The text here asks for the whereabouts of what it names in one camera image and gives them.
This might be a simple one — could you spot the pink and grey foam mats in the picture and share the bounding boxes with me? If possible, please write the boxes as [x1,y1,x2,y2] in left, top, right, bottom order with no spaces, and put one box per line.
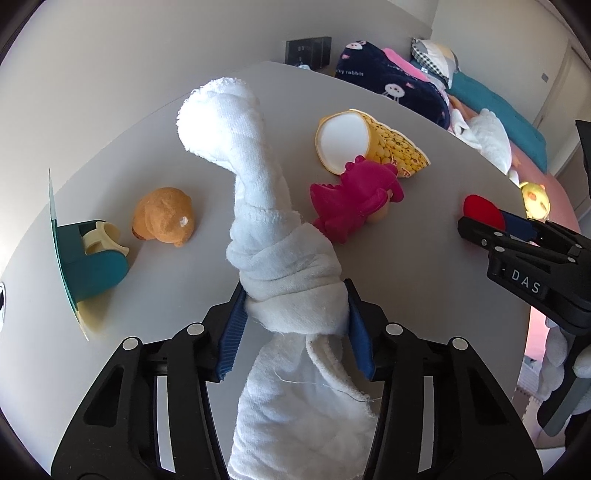
[519,360,543,416]

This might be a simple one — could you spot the white cloth on bed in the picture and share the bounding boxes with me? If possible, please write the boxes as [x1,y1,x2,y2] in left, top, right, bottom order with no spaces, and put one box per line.
[450,108,520,183]

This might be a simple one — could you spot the navy printed blanket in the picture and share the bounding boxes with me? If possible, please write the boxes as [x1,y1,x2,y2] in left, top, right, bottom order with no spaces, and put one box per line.
[335,41,451,129]

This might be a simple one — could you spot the patchwork pillow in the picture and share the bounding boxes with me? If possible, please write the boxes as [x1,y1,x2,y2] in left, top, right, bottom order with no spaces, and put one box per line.
[411,38,461,88]

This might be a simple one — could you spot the yellow corn cup toy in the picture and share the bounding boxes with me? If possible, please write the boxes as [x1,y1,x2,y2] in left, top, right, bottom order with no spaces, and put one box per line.
[315,109,431,178]

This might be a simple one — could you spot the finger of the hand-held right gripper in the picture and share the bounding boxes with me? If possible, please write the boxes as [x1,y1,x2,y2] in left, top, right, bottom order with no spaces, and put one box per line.
[457,216,581,262]
[500,210,585,248]

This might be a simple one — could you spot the blue pacifier blister pack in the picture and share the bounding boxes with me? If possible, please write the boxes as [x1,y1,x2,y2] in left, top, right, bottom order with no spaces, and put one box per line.
[48,168,130,342]

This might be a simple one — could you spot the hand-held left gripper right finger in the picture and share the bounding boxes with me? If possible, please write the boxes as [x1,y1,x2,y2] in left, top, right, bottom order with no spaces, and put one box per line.
[342,279,543,480]

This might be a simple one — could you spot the yellow chick plush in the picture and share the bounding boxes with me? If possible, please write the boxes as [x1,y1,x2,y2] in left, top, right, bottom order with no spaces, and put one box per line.
[518,181,552,220]

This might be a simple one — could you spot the pink dinosaur toy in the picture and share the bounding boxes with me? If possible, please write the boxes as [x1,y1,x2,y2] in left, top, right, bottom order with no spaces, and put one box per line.
[309,155,406,244]

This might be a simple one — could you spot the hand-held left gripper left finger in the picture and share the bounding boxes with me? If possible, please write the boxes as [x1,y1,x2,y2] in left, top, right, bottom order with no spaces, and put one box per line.
[51,284,250,480]

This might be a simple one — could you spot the teal long cushion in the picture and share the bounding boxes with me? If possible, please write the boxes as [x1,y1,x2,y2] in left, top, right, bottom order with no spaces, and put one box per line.
[448,71,548,174]

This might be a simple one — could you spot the white fluffy cushion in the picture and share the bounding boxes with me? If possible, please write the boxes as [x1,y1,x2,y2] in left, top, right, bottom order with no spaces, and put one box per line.
[537,318,574,402]

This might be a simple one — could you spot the pink bed sheet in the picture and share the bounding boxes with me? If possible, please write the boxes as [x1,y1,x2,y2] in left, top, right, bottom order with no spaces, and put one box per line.
[508,138,583,365]

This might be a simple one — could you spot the black wall socket panel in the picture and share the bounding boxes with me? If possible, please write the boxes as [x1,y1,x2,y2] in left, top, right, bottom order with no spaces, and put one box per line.
[285,36,332,68]

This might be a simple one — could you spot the orange bear toy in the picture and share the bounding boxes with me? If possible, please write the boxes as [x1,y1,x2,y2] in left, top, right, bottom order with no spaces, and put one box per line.
[131,187,195,246]

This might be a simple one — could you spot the orange and red crab toy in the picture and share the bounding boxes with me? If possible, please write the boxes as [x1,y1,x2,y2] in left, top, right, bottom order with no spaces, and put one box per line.
[463,195,506,232]

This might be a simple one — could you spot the white knotted towel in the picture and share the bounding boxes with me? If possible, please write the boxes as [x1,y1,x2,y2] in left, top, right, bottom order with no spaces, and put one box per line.
[175,78,384,480]

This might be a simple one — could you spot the pink plush blanket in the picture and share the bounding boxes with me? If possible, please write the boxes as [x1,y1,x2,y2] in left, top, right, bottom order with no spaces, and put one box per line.
[381,46,416,70]

